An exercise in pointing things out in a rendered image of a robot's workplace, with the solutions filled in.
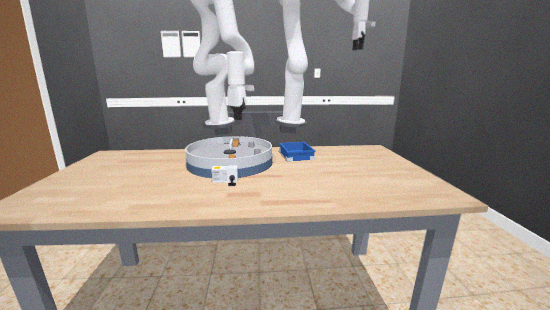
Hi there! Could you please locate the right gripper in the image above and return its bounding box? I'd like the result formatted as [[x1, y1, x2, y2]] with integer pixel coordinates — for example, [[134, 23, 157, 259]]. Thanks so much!
[[227, 86, 246, 120]]

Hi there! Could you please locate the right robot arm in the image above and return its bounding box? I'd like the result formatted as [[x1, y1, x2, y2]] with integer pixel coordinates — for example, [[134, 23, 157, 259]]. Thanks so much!
[[190, 0, 254, 125]]

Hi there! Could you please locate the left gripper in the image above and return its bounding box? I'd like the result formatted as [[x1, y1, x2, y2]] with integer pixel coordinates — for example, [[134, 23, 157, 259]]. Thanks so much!
[[352, 21, 366, 50]]

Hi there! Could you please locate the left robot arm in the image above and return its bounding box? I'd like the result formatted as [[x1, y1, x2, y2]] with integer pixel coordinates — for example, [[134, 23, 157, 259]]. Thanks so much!
[[277, 0, 375, 124]]

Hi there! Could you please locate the blue open-top crate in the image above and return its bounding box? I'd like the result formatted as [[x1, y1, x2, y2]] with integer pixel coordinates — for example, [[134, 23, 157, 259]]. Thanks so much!
[[279, 142, 316, 161]]

